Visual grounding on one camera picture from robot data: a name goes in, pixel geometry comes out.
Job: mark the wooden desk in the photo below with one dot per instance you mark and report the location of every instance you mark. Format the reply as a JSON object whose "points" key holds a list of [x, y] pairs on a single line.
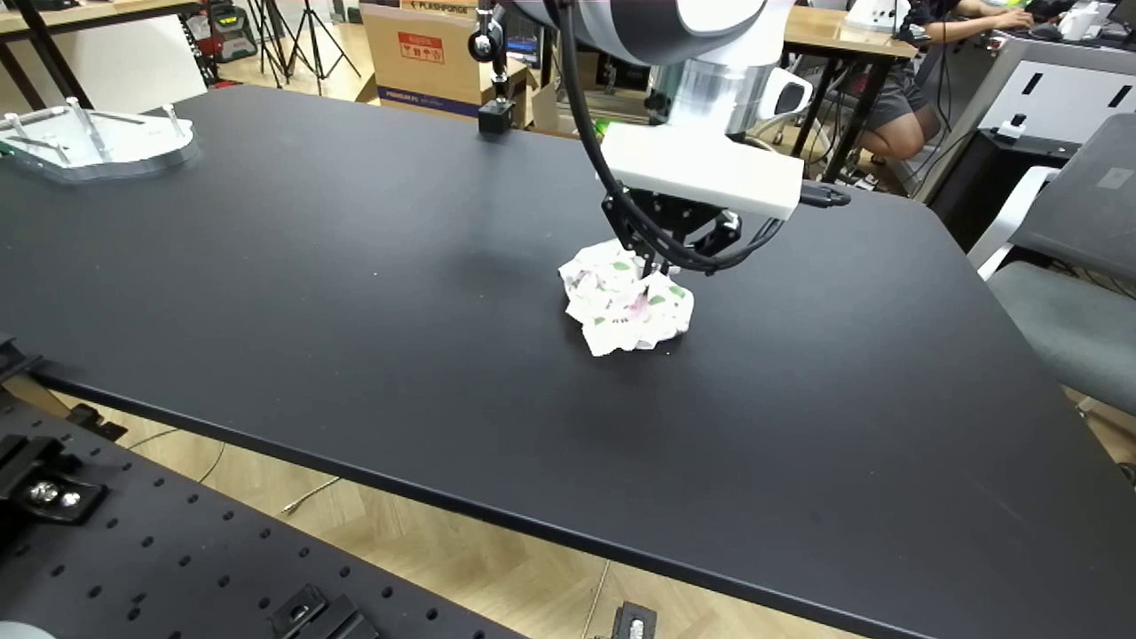
{"points": [[838, 41]]}

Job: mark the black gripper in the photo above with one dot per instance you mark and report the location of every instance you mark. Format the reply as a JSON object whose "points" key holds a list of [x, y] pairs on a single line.
{"points": [[672, 233]]}

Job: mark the grey office chair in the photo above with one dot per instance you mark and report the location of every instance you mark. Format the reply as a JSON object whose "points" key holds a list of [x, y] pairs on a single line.
{"points": [[1063, 262]]}

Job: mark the black perforated breadboard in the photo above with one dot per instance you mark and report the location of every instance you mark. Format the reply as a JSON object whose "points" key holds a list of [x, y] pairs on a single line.
{"points": [[104, 545]]}

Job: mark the large cardboard box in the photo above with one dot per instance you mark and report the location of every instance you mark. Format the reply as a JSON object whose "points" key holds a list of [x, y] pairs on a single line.
{"points": [[419, 59]]}

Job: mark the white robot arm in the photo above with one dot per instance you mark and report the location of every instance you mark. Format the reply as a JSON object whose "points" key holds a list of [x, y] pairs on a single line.
{"points": [[689, 189]]}

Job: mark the clear plastic plate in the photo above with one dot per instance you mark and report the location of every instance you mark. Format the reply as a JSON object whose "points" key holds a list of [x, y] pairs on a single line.
{"points": [[76, 142]]}

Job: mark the white cloth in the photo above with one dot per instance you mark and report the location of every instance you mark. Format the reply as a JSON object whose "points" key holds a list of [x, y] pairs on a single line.
{"points": [[618, 304]]}

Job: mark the black arm clamp base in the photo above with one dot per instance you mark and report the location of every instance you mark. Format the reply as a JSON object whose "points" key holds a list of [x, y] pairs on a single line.
{"points": [[497, 116]]}

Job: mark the seated person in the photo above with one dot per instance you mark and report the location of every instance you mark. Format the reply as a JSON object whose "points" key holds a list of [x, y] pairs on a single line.
{"points": [[904, 116]]}

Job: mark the black camera tripod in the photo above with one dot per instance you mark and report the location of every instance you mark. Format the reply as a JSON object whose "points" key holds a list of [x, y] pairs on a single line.
{"points": [[296, 42]]}

